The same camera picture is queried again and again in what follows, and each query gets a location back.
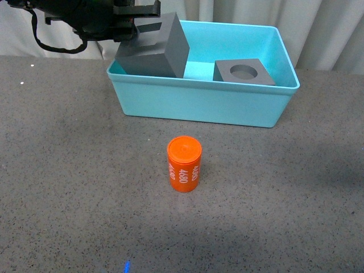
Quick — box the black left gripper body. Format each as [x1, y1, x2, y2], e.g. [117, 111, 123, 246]
[44, 1, 138, 42]

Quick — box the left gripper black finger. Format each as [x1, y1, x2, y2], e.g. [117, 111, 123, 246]
[137, 22, 161, 33]
[113, 0, 161, 16]

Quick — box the gray block with square recess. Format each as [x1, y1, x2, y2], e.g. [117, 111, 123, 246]
[115, 13, 190, 78]

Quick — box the gray block with round recess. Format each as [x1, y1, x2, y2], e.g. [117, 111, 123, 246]
[213, 59, 275, 86]

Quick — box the orange cylindrical canister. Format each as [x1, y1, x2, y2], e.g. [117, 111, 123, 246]
[167, 135, 202, 193]

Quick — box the light blue plastic box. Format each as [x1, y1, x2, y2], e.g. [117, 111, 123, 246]
[107, 20, 300, 128]

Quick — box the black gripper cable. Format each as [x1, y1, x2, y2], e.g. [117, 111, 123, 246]
[8, 0, 88, 55]

